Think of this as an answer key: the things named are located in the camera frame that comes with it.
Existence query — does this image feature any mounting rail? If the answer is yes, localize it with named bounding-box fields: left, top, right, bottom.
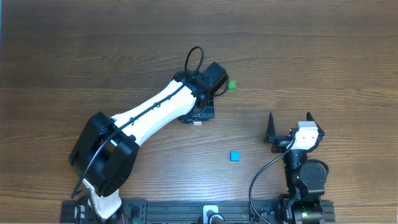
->
left=60, top=198, right=336, bottom=224

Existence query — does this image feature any black cable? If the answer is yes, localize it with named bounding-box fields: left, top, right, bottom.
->
left=70, top=45, right=230, bottom=200
left=248, top=138, right=296, bottom=224

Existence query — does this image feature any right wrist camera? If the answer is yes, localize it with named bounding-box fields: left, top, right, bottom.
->
left=290, top=121, right=320, bottom=152

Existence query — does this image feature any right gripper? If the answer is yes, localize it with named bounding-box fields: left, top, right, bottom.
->
left=264, top=111, right=326, bottom=154

